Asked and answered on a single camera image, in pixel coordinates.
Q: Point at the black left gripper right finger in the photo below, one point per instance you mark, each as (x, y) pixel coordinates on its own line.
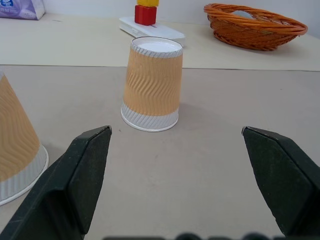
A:
(285, 180)

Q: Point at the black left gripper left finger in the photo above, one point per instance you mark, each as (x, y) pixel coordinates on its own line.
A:
(75, 180)

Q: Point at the orange ribbed paper cup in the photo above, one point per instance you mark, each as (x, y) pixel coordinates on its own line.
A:
(15, 155)
(151, 82)

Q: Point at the orange wicker basket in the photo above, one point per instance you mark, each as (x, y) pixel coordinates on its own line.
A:
(252, 27)

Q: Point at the white plastic tray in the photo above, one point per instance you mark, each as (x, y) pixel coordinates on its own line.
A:
(160, 31)

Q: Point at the red wooden block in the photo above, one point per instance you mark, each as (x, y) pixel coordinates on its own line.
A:
(145, 15)

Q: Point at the purple tissue pack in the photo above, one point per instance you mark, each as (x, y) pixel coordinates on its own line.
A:
(21, 8)

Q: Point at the yellow wooden block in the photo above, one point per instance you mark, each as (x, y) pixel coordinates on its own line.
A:
(147, 2)

